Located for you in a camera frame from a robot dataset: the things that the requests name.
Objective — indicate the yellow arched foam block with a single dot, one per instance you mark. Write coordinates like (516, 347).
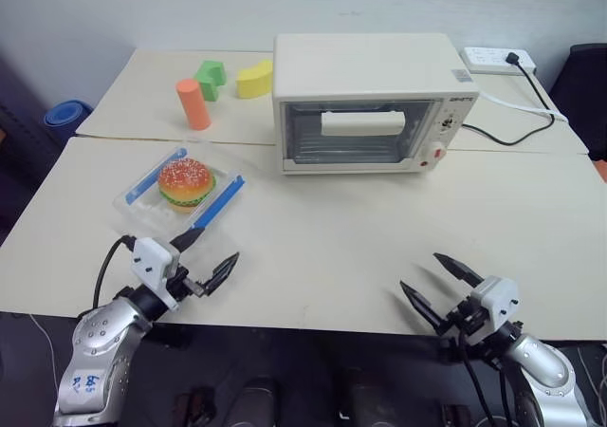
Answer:
(253, 83)

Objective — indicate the blue rolled mat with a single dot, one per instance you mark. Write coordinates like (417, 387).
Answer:
(66, 116)

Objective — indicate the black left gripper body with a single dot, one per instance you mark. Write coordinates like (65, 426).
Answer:
(182, 287)

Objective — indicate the black power plug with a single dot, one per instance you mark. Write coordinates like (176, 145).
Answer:
(512, 58)

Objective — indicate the toy hamburger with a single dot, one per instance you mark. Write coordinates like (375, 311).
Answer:
(186, 185)

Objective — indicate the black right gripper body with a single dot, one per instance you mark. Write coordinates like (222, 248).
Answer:
(462, 327)

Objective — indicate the white power strip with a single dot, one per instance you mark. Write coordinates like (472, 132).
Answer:
(483, 59)

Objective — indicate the green foam block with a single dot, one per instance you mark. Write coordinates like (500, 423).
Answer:
(208, 78)

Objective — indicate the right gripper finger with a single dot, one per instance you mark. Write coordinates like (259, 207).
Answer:
(424, 306)
(460, 270)

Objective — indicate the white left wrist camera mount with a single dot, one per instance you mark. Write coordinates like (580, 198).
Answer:
(152, 268)

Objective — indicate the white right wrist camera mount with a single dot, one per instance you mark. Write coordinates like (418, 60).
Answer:
(495, 303)

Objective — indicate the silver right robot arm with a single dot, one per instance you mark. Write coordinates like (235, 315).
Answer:
(545, 375)

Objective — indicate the cream toaster oven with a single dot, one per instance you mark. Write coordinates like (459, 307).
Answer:
(360, 66)

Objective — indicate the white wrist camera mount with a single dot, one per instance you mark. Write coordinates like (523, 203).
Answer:
(152, 268)
(495, 303)

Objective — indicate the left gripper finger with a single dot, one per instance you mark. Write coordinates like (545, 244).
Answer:
(189, 238)
(220, 272)

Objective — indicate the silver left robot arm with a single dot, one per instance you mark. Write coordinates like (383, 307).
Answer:
(97, 351)

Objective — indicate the dark rounded shape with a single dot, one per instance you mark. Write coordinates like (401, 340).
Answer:
(253, 403)

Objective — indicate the clear container with blue clips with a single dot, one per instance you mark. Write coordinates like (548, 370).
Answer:
(142, 204)

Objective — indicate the orange foam cylinder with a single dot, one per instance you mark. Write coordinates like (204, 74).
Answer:
(193, 104)

